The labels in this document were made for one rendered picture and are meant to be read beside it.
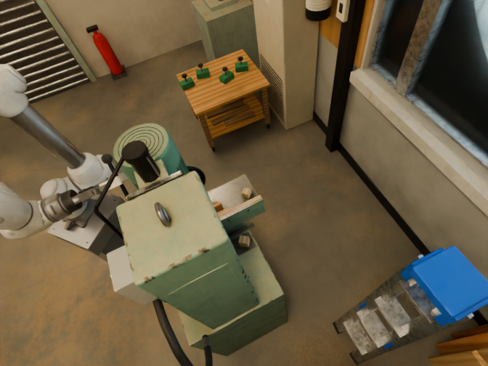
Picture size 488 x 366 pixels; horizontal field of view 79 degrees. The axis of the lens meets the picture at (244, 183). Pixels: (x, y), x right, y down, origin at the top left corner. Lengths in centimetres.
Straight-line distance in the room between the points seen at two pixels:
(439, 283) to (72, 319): 229
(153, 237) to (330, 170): 206
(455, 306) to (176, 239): 79
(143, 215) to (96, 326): 183
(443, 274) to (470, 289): 7
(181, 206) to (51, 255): 230
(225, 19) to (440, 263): 269
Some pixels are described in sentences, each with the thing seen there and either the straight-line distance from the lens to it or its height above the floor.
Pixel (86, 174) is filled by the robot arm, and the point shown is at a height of 96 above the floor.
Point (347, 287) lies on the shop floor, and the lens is 221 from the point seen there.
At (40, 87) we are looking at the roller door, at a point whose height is 15.
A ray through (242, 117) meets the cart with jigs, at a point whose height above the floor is 20.
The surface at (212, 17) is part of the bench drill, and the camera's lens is 316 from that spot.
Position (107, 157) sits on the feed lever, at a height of 141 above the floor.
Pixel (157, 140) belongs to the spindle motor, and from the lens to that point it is 90.
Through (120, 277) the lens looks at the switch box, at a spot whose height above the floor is 148.
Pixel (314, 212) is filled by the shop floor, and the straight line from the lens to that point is 238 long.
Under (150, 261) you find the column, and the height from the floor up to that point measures 152.
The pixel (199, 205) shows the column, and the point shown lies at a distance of 71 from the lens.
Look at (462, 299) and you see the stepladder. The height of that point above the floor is 116.
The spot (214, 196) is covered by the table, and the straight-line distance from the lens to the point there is 145.
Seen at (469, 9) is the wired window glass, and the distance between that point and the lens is 163.
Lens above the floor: 212
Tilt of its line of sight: 56 degrees down
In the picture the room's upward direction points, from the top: 15 degrees counter-clockwise
